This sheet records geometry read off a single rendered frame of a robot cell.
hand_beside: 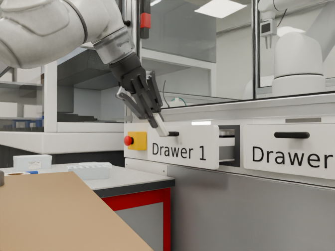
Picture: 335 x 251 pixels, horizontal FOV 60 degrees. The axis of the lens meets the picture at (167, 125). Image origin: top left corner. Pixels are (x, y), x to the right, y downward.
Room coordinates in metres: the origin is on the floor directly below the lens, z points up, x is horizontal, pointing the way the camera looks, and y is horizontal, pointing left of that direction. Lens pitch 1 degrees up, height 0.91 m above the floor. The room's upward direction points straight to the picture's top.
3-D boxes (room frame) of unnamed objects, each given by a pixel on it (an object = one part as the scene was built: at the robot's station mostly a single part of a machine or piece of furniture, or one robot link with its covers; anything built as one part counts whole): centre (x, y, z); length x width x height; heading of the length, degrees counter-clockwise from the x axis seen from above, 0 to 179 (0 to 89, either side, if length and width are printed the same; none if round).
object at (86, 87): (2.44, 0.69, 1.13); 1.78 x 1.14 x 0.45; 38
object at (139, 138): (1.13, 0.12, 0.88); 0.07 x 0.05 x 0.07; 38
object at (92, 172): (0.95, 0.26, 0.78); 0.12 x 0.08 x 0.04; 113
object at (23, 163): (1.17, 0.54, 0.79); 0.13 x 0.09 x 0.05; 127
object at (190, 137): (0.83, -0.03, 0.87); 0.29 x 0.02 x 0.11; 38
